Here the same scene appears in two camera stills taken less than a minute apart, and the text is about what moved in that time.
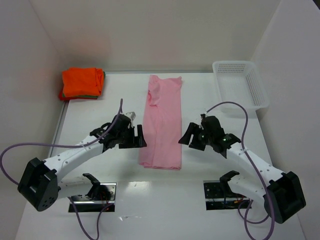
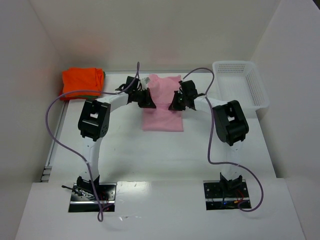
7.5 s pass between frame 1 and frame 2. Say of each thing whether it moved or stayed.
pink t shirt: moved
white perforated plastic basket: stayed
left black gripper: moved
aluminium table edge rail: stayed
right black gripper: moved
